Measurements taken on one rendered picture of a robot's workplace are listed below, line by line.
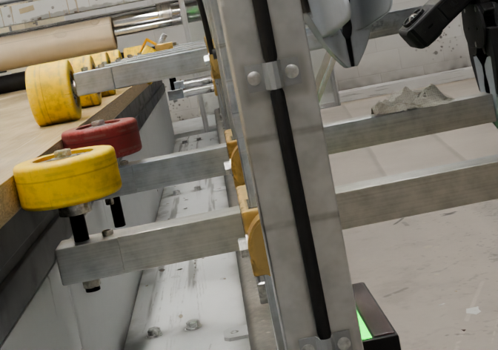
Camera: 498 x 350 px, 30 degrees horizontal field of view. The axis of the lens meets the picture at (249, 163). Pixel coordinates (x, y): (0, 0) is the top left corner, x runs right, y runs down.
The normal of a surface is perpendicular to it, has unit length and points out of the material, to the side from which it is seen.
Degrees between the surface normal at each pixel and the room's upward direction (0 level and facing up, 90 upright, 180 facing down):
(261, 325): 0
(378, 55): 90
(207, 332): 0
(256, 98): 90
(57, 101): 107
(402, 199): 90
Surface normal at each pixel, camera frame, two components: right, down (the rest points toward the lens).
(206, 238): 0.05, 0.14
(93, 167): 0.66, -0.02
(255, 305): -0.19, -0.97
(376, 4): -0.89, 0.18
